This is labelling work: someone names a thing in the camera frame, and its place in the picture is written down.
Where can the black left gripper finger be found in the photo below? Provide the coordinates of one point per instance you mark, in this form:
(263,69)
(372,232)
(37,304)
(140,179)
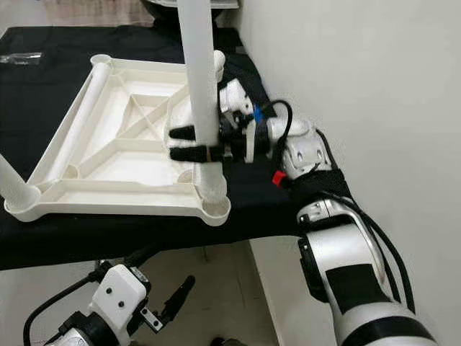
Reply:
(140,257)
(180,297)

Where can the beige cloth covered bench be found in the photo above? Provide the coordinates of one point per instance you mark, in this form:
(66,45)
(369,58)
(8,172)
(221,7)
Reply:
(94,13)

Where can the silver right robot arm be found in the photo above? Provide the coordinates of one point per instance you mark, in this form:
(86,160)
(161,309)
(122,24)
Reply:
(353,267)

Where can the grey black robot right foot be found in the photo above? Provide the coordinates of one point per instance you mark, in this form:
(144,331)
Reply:
(230,342)

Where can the black tablecloth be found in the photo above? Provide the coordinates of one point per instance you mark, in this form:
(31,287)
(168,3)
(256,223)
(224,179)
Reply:
(36,94)

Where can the white plastic children table top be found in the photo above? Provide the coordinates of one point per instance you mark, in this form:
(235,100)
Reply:
(115,194)

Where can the white plastic table leg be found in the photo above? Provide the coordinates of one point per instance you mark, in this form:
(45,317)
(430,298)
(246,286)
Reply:
(198,72)
(75,115)
(18,187)
(220,63)

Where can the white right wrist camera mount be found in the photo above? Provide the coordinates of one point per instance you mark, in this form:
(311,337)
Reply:
(234,97)

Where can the clear tape strip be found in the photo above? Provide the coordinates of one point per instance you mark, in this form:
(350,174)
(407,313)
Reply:
(20,58)

